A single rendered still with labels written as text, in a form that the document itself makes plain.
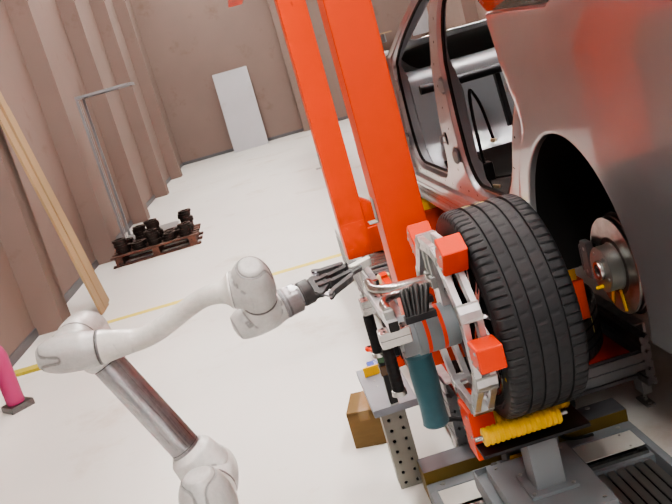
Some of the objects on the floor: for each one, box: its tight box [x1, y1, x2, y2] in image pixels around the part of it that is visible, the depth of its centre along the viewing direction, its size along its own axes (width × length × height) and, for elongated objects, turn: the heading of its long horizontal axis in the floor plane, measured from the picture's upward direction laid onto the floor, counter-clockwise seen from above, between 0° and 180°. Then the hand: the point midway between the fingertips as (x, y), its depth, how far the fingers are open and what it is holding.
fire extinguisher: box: [0, 346, 35, 415], centre depth 553 cm, size 23×23×54 cm
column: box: [380, 410, 423, 489], centre depth 326 cm, size 10×10×42 cm
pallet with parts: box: [110, 208, 203, 269], centre depth 1003 cm, size 77×111×40 cm
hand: (359, 264), depth 240 cm, fingers closed
